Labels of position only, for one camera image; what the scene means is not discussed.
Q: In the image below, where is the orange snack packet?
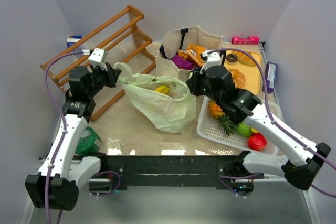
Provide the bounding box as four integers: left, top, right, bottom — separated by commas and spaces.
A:
177, 44, 206, 66

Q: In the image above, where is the purple snack packet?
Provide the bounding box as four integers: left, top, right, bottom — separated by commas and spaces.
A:
171, 55, 194, 70

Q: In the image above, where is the light green plastic bag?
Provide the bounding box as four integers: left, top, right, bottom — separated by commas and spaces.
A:
113, 62, 196, 134

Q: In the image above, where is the yellow banana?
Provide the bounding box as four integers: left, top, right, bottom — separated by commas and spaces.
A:
155, 85, 170, 95

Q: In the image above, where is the beige canvas tote bag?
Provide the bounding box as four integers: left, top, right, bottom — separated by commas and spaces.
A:
155, 26, 223, 82

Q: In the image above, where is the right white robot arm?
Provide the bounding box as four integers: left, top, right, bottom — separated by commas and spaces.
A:
186, 66, 331, 190

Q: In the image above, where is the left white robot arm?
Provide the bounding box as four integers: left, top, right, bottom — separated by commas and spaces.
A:
25, 62, 121, 211

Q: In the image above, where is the chocolate donut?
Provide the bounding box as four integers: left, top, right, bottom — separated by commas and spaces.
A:
225, 53, 238, 65

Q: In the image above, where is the brown wooden rack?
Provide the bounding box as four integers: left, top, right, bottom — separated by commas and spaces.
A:
41, 5, 156, 121

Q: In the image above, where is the croissant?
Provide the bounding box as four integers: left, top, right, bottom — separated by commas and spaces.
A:
235, 51, 256, 67

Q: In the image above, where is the yellow tray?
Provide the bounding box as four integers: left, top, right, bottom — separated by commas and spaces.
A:
224, 61, 261, 95

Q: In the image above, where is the orange pineapple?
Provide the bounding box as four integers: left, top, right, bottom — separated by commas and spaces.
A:
208, 100, 237, 135

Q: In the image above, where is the blue white carton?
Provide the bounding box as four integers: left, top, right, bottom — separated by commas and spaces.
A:
67, 35, 83, 48

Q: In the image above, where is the white plastic basket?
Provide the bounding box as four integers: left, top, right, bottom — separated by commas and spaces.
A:
197, 97, 283, 155

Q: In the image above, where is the pink box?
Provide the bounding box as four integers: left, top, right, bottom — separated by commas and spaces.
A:
232, 36, 260, 45

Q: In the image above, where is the purple box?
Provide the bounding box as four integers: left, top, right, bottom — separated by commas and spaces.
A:
262, 62, 277, 94

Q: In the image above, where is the green custard apple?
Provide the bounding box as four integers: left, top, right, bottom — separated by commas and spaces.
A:
237, 123, 253, 138

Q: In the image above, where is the dark green plastic bag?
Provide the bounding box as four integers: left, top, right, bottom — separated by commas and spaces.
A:
75, 126, 101, 156

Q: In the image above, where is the red apple right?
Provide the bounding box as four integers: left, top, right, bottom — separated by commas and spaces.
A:
247, 133, 267, 151

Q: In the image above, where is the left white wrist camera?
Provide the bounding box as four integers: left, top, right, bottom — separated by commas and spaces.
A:
88, 48, 107, 71

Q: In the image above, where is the glazed ring bread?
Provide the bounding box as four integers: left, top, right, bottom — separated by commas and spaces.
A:
228, 69, 246, 89

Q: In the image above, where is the black base frame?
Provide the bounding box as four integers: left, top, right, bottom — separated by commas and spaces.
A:
89, 152, 253, 193

